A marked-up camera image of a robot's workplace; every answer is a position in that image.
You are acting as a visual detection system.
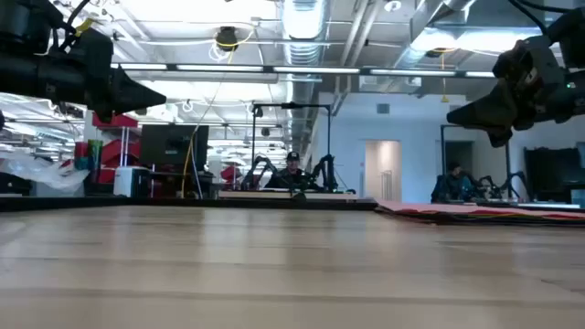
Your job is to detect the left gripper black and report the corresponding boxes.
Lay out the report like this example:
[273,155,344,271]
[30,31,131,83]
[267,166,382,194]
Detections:
[45,27,167,123]

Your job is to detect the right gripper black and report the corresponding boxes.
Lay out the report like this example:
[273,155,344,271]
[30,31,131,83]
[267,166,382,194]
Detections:
[446,35,570,149]

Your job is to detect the pink paper sheet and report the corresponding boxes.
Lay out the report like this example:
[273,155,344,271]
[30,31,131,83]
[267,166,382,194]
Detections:
[375,199,585,221]

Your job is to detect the red storage bin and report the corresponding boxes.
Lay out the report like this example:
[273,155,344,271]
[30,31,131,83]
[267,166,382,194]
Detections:
[91,111,139,130]
[94,166,118,185]
[100,138,142,166]

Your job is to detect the dark doorway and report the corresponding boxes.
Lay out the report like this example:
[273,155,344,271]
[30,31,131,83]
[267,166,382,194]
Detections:
[444,140,475,177]

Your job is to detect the black monitor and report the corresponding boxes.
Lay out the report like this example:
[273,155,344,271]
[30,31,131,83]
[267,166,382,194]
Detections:
[138,123,210,168]

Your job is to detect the green container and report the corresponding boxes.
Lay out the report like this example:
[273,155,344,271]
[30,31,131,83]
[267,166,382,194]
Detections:
[87,138,104,171]

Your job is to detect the person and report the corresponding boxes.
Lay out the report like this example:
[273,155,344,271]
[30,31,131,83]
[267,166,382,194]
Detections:
[263,151,322,192]
[430,161,477,204]

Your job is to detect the yellow tape strip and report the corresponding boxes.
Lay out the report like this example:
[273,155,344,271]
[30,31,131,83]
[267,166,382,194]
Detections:
[74,16,96,37]

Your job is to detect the black cabinet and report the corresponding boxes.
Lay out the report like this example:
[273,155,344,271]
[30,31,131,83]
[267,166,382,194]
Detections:
[523,145,585,205]

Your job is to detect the white box dark front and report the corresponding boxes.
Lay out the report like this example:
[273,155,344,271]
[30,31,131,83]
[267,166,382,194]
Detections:
[112,164,153,198]

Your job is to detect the pale doorway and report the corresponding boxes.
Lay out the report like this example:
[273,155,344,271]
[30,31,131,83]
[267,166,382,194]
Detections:
[364,138,404,203]

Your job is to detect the clear plastic sheet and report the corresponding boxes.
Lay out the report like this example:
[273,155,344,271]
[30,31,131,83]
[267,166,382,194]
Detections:
[0,149,90,192]

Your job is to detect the black case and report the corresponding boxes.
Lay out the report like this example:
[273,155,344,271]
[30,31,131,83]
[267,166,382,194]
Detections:
[0,172,34,196]

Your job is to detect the background wooden table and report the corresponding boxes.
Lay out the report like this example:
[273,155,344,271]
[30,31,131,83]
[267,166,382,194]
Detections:
[218,188,360,201]

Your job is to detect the short yellow hanging cable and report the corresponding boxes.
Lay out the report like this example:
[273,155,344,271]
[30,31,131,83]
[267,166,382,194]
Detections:
[439,51,451,104]

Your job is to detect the white shelf frame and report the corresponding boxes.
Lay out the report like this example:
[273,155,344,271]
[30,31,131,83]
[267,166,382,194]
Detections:
[120,126,132,168]

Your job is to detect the black gantry frame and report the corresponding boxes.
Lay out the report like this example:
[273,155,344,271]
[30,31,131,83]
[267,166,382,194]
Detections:
[250,101,334,193]
[439,122,512,202]

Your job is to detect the long yellow hanging cable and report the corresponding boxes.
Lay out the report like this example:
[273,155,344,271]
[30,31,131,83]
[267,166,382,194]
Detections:
[180,27,255,198]

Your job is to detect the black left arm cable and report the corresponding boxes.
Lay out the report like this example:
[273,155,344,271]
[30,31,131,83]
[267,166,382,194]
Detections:
[57,0,95,49]

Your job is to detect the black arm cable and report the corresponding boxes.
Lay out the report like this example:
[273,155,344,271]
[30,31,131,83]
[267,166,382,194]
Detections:
[57,0,95,49]
[505,0,575,37]

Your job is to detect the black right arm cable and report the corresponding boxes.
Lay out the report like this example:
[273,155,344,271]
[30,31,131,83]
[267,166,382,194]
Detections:
[505,0,575,37]

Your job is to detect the black table frame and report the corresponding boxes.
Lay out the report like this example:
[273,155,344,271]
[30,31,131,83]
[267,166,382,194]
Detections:
[0,196,378,213]

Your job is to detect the silver ceiling duct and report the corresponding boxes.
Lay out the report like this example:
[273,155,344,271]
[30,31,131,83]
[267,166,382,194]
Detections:
[279,0,331,154]

